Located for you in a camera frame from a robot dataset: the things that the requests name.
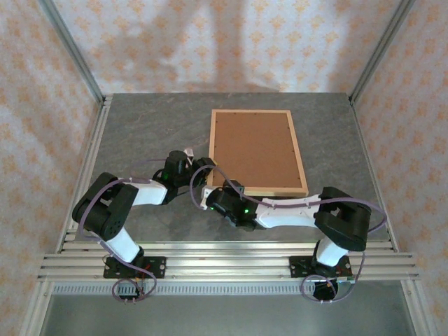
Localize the light wooden picture frame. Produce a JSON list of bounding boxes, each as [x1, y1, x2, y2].
[[205, 108, 309, 197]]

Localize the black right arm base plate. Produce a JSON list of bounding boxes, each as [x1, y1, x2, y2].
[[288, 255, 352, 279]]

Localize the aluminium side rail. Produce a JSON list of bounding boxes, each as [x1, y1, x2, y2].
[[349, 101, 400, 253], [55, 96, 113, 253]]

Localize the grey metal shelf panel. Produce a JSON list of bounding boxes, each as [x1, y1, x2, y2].
[[40, 293, 419, 336]]

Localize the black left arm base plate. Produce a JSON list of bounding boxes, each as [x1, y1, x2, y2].
[[103, 256, 167, 279]]

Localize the grey slotted cable duct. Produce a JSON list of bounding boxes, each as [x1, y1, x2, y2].
[[51, 282, 410, 297]]

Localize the aluminium frame leg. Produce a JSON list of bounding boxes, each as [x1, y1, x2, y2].
[[400, 279, 433, 336], [20, 279, 53, 336]]

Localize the aluminium corner post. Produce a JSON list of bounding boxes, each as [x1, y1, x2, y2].
[[37, 0, 108, 106], [349, 0, 418, 106]]

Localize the aluminium cross rail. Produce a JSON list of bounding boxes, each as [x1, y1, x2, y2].
[[36, 240, 421, 281]]

